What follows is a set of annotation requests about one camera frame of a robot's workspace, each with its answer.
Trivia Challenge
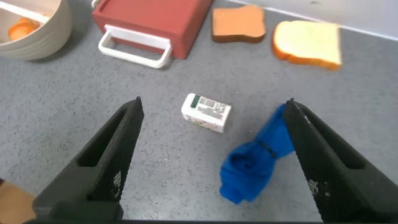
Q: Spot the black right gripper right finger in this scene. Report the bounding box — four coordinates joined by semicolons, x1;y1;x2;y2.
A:
282;98;398;222

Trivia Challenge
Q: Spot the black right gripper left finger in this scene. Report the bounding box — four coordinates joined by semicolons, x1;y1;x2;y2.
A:
32;96;146;222

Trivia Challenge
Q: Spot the red drawer with white handle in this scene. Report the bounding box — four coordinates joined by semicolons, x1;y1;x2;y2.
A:
93;18;182;70

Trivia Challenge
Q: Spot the red drawer cabinet housing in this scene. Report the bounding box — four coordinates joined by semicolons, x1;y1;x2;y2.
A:
91;0;214;60

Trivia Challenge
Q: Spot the blue cloth bundle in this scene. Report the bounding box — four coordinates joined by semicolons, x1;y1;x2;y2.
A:
219;103;296;205

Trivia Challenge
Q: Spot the small white printed box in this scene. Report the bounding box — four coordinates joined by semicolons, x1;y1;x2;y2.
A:
181;93;233;134

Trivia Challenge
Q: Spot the white bread slice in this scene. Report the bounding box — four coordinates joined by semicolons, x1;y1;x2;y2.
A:
272;20;343;72

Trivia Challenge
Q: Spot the beige ribbed bowl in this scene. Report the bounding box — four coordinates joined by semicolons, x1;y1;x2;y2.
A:
0;0;73;61

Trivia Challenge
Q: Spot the orange striped croissant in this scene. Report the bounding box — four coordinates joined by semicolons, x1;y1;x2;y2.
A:
7;17;41;41

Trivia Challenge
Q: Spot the brown toast slice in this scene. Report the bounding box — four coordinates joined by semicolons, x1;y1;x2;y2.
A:
211;4;267;44

